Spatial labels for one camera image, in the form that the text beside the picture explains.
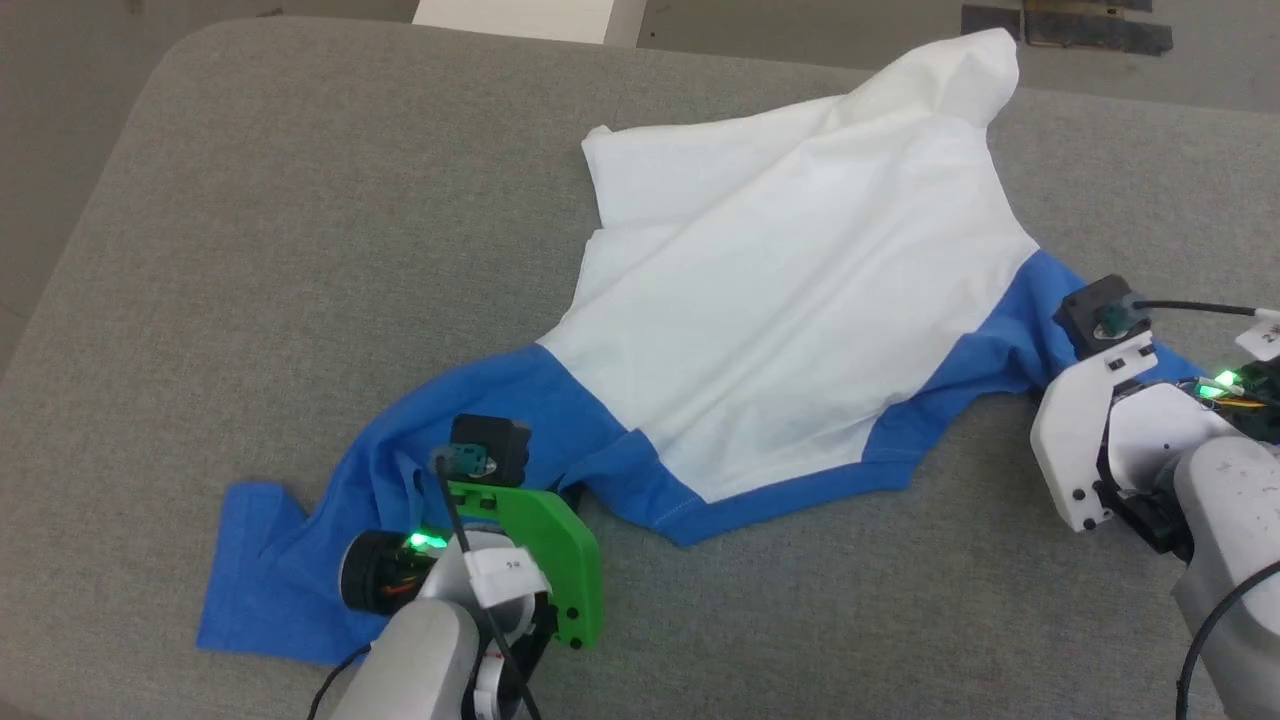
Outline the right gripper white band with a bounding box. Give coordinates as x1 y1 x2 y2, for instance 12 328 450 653
1030 335 1161 534

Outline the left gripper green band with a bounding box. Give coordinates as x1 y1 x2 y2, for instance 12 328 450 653
339 481 605 651

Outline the white and blue T-shirt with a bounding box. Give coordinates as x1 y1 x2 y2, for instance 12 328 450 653
196 27 1203 667

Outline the long dark floor plate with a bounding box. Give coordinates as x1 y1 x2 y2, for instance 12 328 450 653
1021 10 1174 57

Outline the small black floor mat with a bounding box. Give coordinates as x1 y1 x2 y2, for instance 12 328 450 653
961 4 1023 40

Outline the left cable white label tag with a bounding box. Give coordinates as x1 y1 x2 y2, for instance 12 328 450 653
464 545 552 607

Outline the cable white label tag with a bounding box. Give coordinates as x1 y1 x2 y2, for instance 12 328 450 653
464 545 552 607
1235 309 1280 362

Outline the right cable white label tag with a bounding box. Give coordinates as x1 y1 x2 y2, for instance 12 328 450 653
1235 309 1280 362

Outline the white box pedestal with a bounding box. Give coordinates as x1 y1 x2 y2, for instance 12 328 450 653
411 0 642 47

